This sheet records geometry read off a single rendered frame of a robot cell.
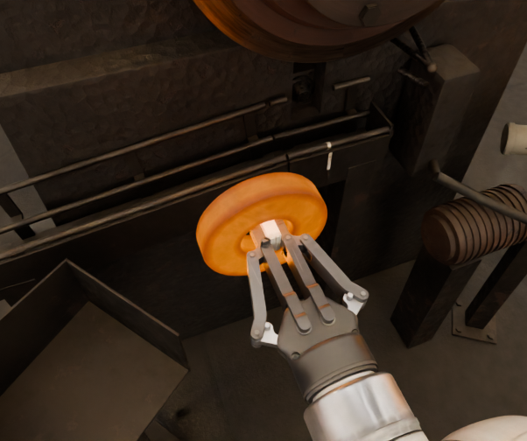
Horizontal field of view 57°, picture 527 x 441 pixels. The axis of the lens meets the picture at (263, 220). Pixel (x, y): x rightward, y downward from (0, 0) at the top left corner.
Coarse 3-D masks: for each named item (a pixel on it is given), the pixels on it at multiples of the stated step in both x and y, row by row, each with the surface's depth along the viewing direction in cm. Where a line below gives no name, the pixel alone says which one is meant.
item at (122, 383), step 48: (48, 288) 66; (96, 288) 67; (0, 336) 62; (48, 336) 71; (96, 336) 72; (144, 336) 70; (0, 384) 66; (48, 384) 68; (96, 384) 68; (144, 384) 67; (0, 432) 65; (48, 432) 64; (96, 432) 64; (144, 432) 84
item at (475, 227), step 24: (504, 192) 99; (432, 216) 99; (456, 216) 95; (480, 216) 96; (504, 216) 96; (432, 240) 101; (456, 240) 95; (480, 240) 96; (504, 240) 98; (432, 264) 109; (456, 264) 100; (408, 288) 124; (432, 288) 112; (456, 288) 112; (408, 312) 128; (432, 312) 119; (408, 336) 132; (432, 336) 134
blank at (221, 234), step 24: (240, 192) 50; (264, 192) 50; (288, 192) 50; (312, 192) 52; (216, 216) 51; (240, 216) 50; (264, 216) 52; (288, 216) 54; (312, 216) 56; (216, 240) 52; (240, 240) 54; (216, 264) 56; (240, 264) 58
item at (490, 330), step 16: (512, 256) 112; (496, 272) 121; (512, 272) 115; (496, 288) 121; (512, 288) 120; (464, 304) 142; (480, 304) 129; (496, 304) 127; (464, 320) 139; (480, 320) 134; (464, 336) 136; (480, 336) 136
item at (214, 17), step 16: (208, 0) 55; (224, 0) 56; (208, 16) 57; (224, 16) 57; (240, 16) 58; (416, 16) 68; (224, 32) 59; (240, 32) 60; (256, 32) 61; (384, 32) 68; (400, 32) 69; (256, 48) 62; (272, 48) 63; (288, 48) 64; (304, 48) 65; (320, 48) 66; (336, 48) 67; (352, 48) 68; (368, 48) 69
